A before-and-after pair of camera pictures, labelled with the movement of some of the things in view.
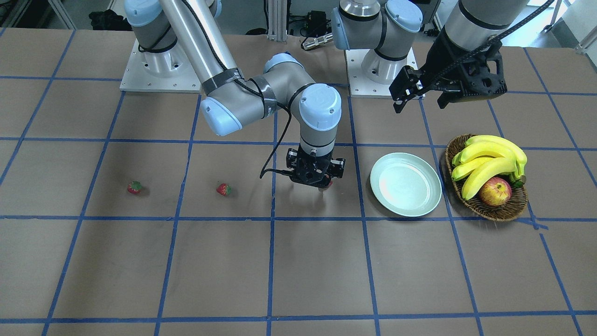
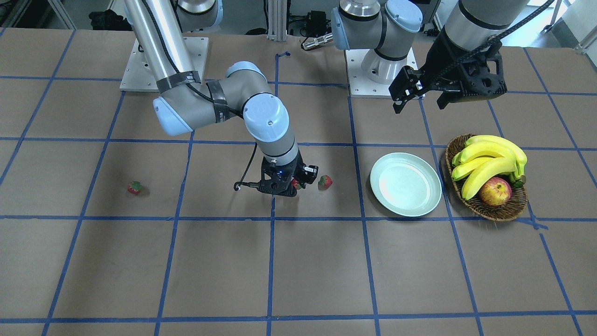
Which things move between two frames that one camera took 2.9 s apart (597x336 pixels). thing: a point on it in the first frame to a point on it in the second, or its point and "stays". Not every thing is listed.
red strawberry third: x=135 y=188 stays
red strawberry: x=225 y=189 to x=295 y=183
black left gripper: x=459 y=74 stays
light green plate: x=406 y=184 stays
